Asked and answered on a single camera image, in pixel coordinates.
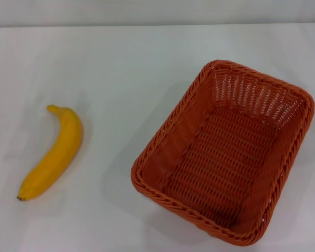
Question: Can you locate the orange woven plastic basket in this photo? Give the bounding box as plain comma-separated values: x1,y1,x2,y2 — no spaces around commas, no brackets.
130,59,315,246

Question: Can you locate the yellow banana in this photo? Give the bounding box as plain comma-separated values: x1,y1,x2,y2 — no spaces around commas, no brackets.
16,104,84,202

